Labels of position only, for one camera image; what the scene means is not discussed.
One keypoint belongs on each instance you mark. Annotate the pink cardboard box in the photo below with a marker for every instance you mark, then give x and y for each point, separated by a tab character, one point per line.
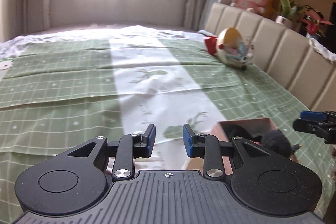
253	147

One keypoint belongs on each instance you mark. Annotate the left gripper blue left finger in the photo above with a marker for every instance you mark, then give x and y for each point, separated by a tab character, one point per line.
129	148

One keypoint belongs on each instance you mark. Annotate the red leafed plant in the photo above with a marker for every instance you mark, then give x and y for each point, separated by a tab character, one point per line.
314	21

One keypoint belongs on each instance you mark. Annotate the green patterned bedspread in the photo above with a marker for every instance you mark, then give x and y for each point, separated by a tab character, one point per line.
60	90

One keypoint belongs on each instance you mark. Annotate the round cartoon toy ball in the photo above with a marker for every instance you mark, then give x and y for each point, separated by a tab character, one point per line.
230	48

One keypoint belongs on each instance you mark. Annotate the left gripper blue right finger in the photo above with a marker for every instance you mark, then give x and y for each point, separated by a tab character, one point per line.
206	147

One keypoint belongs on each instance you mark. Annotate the potted green plant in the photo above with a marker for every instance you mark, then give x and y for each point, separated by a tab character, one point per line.
288	9

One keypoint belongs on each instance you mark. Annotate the beige padded headboard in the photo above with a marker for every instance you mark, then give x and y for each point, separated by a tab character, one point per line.
286	56

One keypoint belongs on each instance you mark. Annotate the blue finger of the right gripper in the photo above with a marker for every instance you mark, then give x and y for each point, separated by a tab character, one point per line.
313	116

